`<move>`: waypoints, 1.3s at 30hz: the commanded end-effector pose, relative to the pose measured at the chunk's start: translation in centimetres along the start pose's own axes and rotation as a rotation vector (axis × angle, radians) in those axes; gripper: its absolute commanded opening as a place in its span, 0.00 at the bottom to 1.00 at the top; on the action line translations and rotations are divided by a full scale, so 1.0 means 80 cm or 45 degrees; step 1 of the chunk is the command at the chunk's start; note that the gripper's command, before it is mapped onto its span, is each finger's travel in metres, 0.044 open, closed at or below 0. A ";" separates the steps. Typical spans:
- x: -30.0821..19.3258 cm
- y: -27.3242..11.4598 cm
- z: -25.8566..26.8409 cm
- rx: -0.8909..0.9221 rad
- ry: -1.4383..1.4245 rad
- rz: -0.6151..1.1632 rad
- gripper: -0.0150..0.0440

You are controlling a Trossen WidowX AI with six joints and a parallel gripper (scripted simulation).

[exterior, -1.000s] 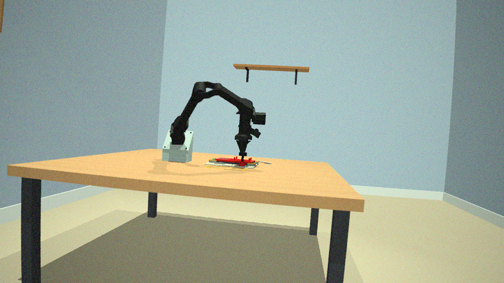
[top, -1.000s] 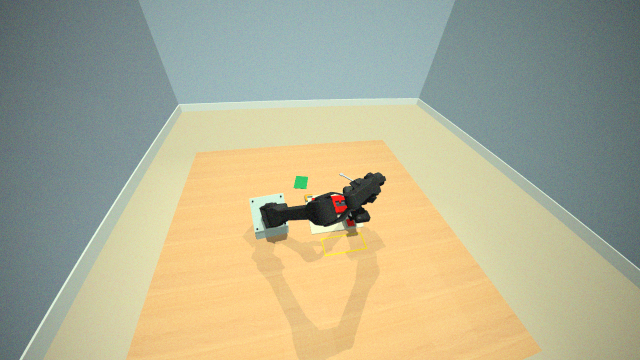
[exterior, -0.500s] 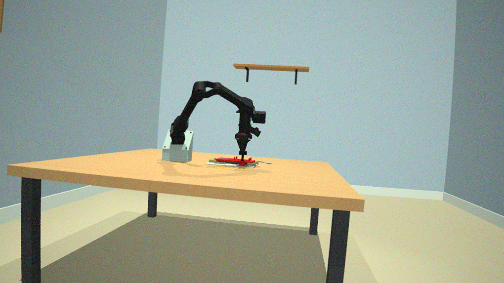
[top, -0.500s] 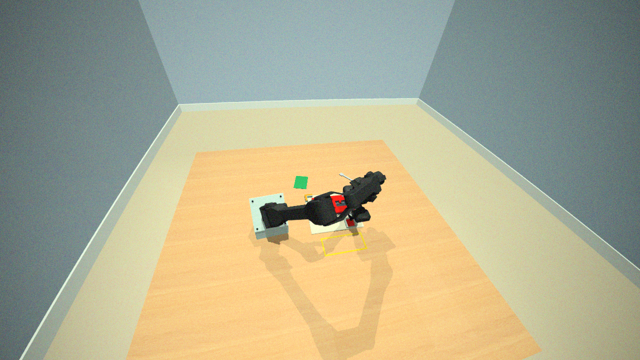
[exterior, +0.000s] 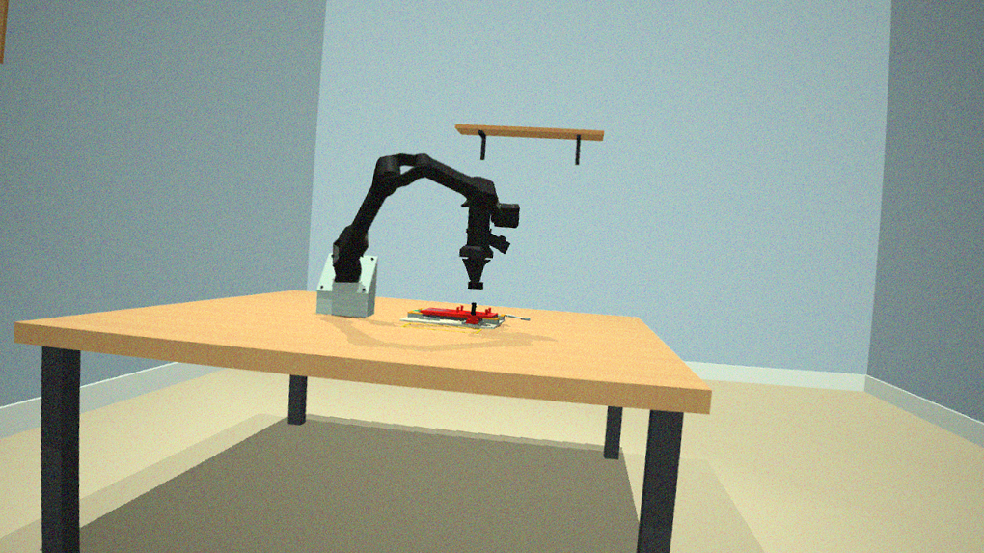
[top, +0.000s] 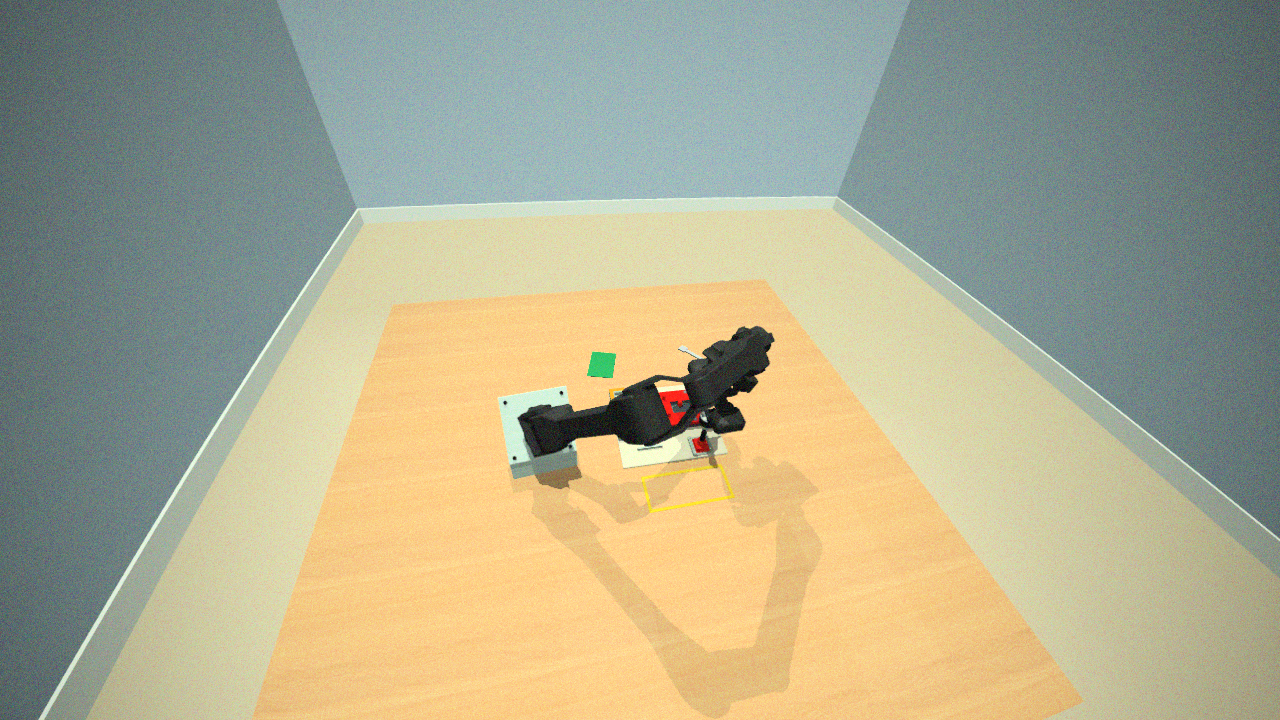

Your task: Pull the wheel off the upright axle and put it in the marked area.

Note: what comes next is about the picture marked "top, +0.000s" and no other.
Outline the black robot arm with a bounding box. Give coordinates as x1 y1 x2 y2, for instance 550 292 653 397
517 325 774 457

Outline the yellow rectangular outline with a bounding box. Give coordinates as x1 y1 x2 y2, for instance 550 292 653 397
641 465 735 512

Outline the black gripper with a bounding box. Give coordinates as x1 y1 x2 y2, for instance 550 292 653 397
687 357 748 436

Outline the green square patch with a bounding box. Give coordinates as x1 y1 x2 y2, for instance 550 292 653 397
588 351 616 378

